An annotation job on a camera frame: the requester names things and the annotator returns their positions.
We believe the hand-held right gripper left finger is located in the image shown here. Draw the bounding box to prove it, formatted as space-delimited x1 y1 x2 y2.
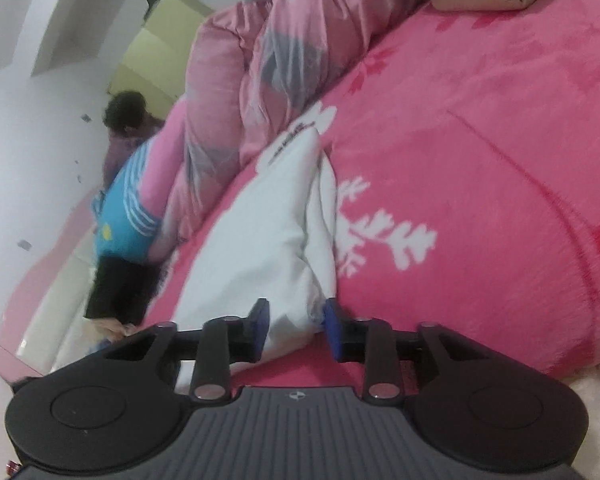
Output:
102 298 271 403

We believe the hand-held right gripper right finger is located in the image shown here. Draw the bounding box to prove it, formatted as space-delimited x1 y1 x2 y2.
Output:
324 297 486 406

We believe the white sweatshirt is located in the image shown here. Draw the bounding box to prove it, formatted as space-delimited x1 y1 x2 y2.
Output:
172 130 338 396

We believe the black garment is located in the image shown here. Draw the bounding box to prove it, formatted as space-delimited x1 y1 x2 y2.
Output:
84 255 166 323

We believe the blue pink striped blanket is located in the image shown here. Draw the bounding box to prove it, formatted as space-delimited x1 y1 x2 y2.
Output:
94 95 188 263

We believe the pink floral bed sheet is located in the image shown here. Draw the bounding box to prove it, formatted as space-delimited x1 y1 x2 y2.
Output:
155 0 600 396

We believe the pink grey floral quilt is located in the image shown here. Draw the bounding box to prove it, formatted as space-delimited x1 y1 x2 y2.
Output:
160 0 421 246

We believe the pale yellow wardrobe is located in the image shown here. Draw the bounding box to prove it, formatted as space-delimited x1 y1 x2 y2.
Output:
105 0 217 107

